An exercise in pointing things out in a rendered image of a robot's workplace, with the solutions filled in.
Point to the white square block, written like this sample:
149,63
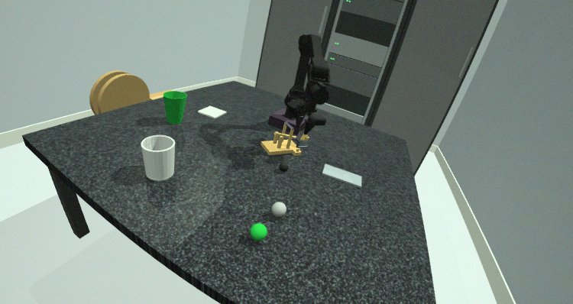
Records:
212,112

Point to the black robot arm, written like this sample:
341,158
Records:
317,71

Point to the white ball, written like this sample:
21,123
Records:
278,209

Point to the green ball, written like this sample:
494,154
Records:
258,232

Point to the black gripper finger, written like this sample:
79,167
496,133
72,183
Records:
308,126
299,119

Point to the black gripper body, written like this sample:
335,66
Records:
313,119

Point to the green cup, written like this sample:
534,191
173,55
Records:
174,106

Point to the white cup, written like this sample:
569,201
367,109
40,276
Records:
159,155

